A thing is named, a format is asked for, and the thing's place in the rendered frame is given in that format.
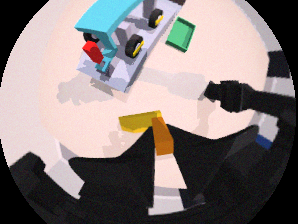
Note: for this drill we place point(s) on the green tray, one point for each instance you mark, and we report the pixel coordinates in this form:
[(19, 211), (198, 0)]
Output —
[(181, 34), (175, 45)]

